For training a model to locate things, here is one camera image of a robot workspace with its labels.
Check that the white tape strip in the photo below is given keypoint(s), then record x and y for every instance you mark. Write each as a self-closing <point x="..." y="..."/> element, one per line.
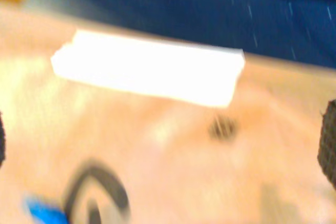
<point x="149" y="69"/>

